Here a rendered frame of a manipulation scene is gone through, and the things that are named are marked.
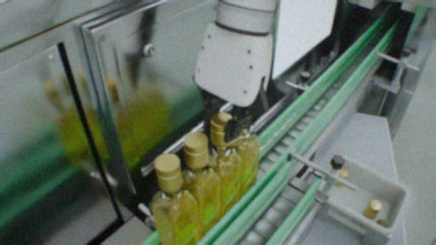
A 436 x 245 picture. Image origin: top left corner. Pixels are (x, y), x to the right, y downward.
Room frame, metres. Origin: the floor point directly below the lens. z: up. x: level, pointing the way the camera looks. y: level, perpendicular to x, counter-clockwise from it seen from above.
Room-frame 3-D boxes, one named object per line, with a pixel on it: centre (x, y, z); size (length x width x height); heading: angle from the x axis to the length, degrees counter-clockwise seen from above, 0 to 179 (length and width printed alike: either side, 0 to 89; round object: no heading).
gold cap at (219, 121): (0.38, -0.01, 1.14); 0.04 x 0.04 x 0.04
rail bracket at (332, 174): (0.45, -0.23, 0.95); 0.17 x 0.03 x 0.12; 50
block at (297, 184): (0.46, -0.21, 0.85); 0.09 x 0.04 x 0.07; 50
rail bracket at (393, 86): (0.94, -0.64, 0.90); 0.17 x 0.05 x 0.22; 50
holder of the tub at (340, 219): (0.49, -0.36, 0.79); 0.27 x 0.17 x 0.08; 50
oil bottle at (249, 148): (0.42, -0.04, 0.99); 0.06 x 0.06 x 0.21; 50
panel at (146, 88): (0.72, -0.12, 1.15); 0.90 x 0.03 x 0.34; 140
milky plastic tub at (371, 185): (0.47, -0.38, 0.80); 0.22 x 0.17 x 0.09; 50
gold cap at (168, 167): (0.29, 0.07, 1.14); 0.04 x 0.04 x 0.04
